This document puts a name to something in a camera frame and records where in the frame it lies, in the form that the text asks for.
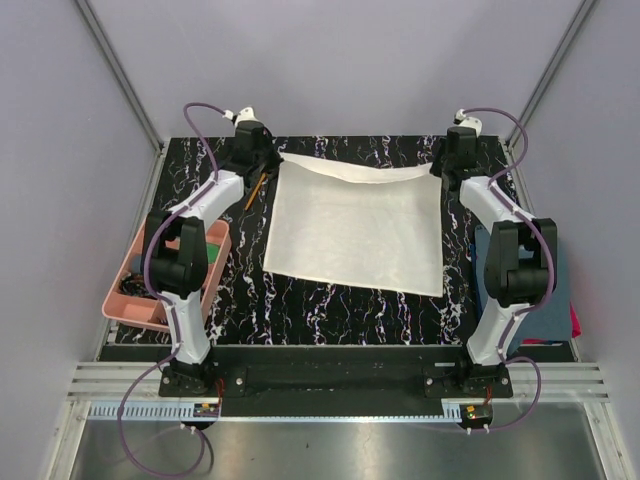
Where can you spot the blue folded cloth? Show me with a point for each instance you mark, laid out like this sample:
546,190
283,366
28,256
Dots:
551,323

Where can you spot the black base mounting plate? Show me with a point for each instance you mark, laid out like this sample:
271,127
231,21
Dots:
326,382

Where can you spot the magenta cloth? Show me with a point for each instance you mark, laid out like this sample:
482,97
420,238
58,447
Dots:
575,323

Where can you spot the pink compartment tray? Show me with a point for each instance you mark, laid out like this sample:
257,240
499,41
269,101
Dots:
150,314

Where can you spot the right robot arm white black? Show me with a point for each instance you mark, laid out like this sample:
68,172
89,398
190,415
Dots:
520,263

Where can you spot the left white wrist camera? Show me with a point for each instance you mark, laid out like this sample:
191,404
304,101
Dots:
245,114

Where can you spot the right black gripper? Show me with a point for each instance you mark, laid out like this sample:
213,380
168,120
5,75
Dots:
435,169

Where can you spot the grey blue cloth in tray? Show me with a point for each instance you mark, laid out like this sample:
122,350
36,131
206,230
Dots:
136,265

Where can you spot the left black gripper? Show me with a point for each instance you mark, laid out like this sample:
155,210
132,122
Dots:
276,160

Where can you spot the white cloth napkin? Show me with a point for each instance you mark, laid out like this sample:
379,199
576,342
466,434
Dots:
358,226

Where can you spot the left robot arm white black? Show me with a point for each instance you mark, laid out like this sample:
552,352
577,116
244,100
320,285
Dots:
175,258

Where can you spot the green cloth in tray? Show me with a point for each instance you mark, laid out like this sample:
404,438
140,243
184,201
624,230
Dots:
213,252

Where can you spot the orange handled utensil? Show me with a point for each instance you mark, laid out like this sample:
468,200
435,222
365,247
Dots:
254,193

